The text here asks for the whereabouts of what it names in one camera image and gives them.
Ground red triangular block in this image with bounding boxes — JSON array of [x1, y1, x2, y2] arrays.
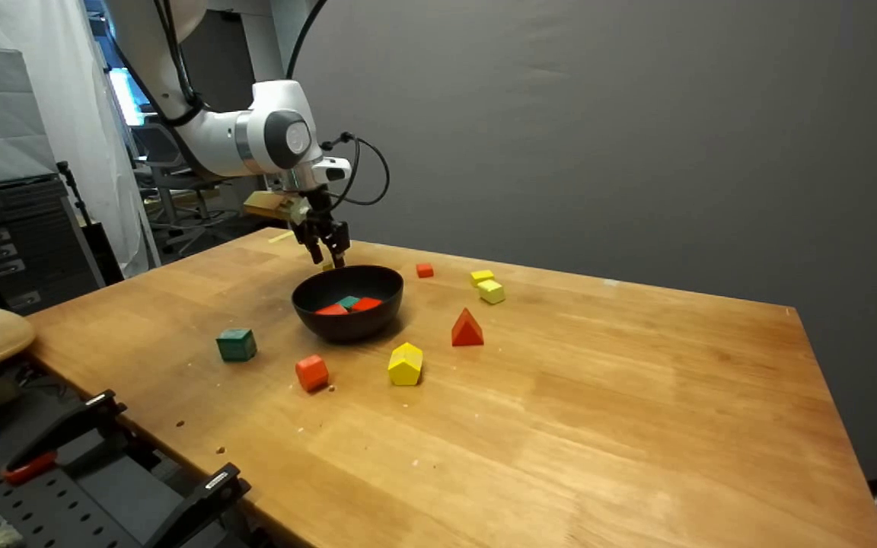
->
[[447, 305, 488, 349]]

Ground black drawer cabinet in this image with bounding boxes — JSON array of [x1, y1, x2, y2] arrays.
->
[[0, 172, 109, 317]]

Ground black bowl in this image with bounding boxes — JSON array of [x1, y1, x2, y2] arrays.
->
[[289, 261, 408, 346]]

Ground tan wrist camera mount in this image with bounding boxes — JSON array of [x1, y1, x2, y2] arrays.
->
[[239, 189, 299, 222]]

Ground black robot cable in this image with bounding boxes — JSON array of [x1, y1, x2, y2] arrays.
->
[[316, 128, 396, 213]]

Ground black leaning stand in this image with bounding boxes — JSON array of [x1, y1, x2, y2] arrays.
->
[[54, 162, 126, 290]]

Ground green cube block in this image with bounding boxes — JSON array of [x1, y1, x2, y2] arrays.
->
[[214, 325, 259, 365]]

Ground black perforated workbench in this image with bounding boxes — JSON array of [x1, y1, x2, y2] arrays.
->
[[0, 363, 279, 548]]

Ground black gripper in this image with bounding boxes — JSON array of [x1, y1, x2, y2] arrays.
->
[[289, 187, 352, 271]]

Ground dark door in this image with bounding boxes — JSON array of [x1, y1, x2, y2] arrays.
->
[[191, 5, 272, 88]]

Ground dark office chair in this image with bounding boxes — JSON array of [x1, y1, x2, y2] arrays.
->
[[133, 126, 248, 254]]

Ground yellow house-shaped block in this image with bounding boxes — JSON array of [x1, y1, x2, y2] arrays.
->
[[384, 337, 428, 390]]

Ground white curtain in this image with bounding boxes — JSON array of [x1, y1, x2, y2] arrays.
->
[[0, 0, 162, 280]]

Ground blue lit monitor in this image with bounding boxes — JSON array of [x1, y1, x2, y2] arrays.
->
[[84, 0, 174, 130]]

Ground grey fabric backdrop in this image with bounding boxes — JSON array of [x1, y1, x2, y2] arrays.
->
[[278, 0, 877, 488]]

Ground orange cube block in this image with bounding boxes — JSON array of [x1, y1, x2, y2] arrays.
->
[[293, 354, 334, 397]]

